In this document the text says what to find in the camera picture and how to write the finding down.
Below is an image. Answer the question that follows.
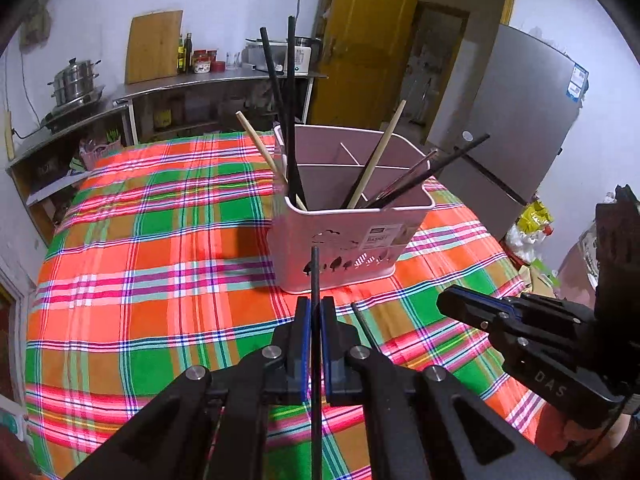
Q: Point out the small pink basket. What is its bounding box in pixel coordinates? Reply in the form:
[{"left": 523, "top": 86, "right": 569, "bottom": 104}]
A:
[{"left": 80, "top": 142, "right": 124, "bottom": 171}]

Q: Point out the yellow wooden door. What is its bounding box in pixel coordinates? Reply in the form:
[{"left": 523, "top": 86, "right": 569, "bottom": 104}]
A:
[{"left": 307, "top": 0, "right": 423, "bottom": 143}]

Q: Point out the wooden cutting board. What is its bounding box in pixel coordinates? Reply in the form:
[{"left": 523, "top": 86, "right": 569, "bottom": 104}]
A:
[{"left": 125, "top": 10, "right": 184, "bottom": 85}]

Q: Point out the plaid tablecloth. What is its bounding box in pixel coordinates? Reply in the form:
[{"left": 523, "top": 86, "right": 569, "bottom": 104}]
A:
[{"left": 22, "top": 131, "right": 551, "bottom": 480}]

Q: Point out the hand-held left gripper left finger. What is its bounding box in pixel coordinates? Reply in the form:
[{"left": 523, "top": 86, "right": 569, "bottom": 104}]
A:
[{"left": 65, "top": 296, "right": 312, "bottom": 480}]

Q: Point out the person's right hand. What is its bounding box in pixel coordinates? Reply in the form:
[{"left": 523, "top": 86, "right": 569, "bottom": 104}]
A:
[{"left": 550, "top": 410, "right": 640, "bottom": 461}]

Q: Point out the yellow plastic bag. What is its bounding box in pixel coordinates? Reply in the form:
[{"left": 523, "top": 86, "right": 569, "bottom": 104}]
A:
[{"left": 517, "top": 200, "right": 556, "bottom": 234}]

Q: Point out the grey refrigerator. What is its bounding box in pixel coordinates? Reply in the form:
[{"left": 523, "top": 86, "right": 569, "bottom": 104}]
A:
[{"left": 425, "top": 24, "right": 592, "bottom": 242}]

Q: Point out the green hanging cloth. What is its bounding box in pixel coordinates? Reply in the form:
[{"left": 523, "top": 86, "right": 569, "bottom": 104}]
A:
[{"left": 20, "top": 5, "right": 52, "bottom": 52}]

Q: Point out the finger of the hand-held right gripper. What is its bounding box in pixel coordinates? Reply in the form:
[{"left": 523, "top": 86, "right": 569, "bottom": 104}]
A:
[
  {"left": 436, "top": 285, "right": 596, "bottom": 337},
  {"left": 487, "top": 327, "right": 596, "bottom": 362}
]

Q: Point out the pink plastic utensil holder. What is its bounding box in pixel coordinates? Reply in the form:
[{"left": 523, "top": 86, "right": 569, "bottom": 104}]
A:
[{"left": 267, "top": 125, "right": 436, "bottom": 294}]

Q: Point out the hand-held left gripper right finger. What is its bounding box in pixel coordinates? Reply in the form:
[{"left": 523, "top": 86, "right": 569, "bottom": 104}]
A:
[{"left": 321, "top": 296, "right": 576, "bottom": 480}]

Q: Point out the low kitchen counter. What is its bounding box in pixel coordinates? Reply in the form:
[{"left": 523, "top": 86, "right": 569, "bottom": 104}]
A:
[{"left": 6, "top": 99, "right": 135, "bottom": 241}]

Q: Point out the metal kitchen counter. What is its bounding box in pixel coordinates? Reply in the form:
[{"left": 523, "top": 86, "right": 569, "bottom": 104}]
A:
[{"left": 115, "top": 67, "right": 328, "bottom": 145}]

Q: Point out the steel steamer pot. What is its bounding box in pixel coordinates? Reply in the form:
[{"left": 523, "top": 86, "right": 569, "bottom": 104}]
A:
[{"left": 48, "top": 58, "right": 104, "bottom": 107}]

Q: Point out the silver metal chopstick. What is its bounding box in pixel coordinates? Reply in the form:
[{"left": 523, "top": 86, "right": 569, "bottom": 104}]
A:
[{"left": 376, "top": 149, "right": 438, "bottom": 206}]

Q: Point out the light wooden chopstick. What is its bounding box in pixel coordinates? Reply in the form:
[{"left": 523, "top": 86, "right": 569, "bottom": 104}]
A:
[
  {"left": 346, "top": 100, "right": 408, "bottom": 210},
  {"left": 235, "top": 111, "right": 309, "bottom": 212}
]

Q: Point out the black chopstick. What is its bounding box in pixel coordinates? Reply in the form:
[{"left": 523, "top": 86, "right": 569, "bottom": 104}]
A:
[
  {"left": 351, "top": 302, "right": 382, "bottom": 351},
  {"left": 310, "top": 246, "right": 324, "bottom": 480},
  {"left": 369, "top": 133, "right": 491, "bottom": 209},
  {"left": 259, "top": 27, "right": 307, "bottom": 207}
]

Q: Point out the white plastic bag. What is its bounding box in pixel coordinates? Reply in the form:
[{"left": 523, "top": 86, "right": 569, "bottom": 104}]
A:
[{"left": 505, "top": 225, "right": 542, "bottom": 267}]

